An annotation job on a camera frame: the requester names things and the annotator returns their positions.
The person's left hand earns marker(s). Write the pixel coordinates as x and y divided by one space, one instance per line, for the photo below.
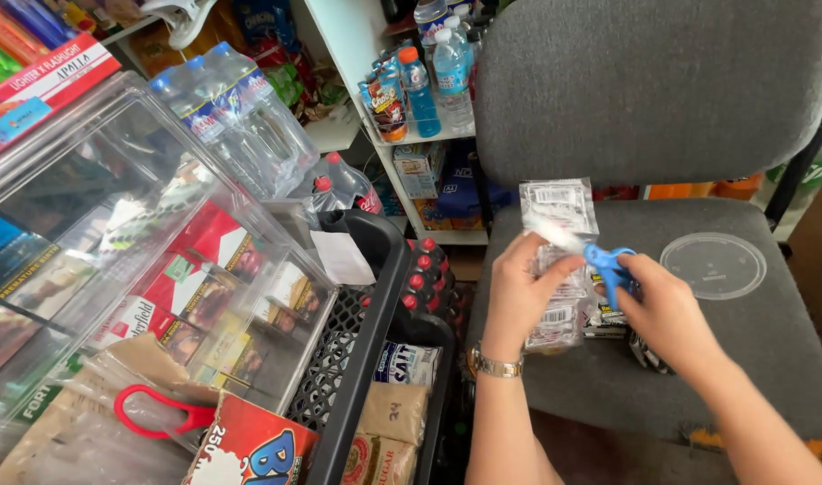
515 296

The person's right hand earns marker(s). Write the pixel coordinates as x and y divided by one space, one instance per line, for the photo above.
667 316

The strip of clear sachets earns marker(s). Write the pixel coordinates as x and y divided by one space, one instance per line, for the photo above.
559 205

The black yellow sachet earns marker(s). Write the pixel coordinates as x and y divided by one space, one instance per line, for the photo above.
605 322
647 355

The clear round plastic lid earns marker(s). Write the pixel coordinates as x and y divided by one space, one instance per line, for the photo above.
713 266

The silver gold wristwatch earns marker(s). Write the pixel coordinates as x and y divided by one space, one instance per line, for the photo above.
495 367

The pack of red-capped cola bottles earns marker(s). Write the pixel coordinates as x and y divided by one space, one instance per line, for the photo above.
434 276

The white salt bag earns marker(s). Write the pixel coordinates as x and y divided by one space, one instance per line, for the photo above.
407 364

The black plastic basket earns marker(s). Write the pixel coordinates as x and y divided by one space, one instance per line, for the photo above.
360 316

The brown cardboard box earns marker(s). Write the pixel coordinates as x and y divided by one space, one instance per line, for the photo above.
818 263

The white paper slip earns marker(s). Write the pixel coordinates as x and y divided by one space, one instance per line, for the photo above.
341 258

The clear red-capped cola bottles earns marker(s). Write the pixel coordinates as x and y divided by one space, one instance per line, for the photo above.
347 185

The brown sugar bag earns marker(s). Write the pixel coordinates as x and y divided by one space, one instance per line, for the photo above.
377 461

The white shelf with goods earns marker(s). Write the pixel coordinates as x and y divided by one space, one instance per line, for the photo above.
418 101

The green soda bottle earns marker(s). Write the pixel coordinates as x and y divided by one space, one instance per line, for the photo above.
818 158

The grey fabric office chair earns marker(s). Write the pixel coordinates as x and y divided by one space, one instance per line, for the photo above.
653 87

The red blue printed carton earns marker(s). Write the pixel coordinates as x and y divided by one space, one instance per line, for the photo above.
249 444

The shrink-wrapped pack of water bottles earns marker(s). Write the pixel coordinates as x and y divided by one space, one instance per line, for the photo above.
239 121

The clear display case with cigarettes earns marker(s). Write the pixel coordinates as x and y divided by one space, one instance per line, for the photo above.
135 256

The white plastic hanger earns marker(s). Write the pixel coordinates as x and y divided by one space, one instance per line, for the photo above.
180 20

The pile of clear plastic bags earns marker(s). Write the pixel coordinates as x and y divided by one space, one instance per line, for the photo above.
81 431

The red lighter display box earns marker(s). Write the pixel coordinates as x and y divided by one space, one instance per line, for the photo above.
40 91

